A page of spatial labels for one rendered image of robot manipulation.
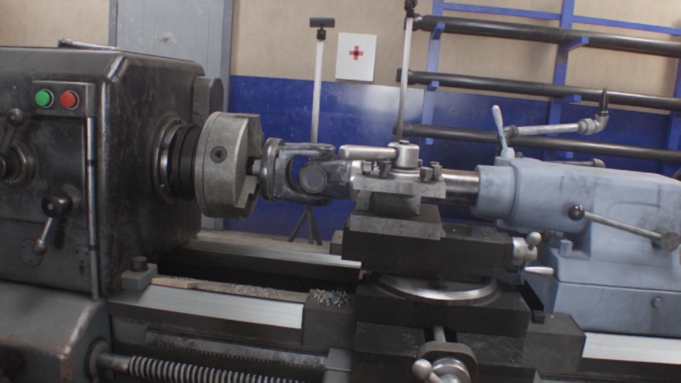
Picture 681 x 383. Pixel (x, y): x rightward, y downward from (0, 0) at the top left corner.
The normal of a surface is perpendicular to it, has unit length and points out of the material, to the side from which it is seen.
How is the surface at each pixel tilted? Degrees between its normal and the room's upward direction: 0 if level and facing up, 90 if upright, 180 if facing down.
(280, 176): 90
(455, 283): 0
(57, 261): 90
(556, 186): 86
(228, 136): 49
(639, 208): 76
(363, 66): 90
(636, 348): 36
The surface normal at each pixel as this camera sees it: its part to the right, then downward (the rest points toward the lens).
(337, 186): 0.23, 0.21
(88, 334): 0.99, 0.10
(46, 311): 0.01, -0.73
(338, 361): 0.07, -0.98
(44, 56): -0.02, -0.56
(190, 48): -0.11, 0.19
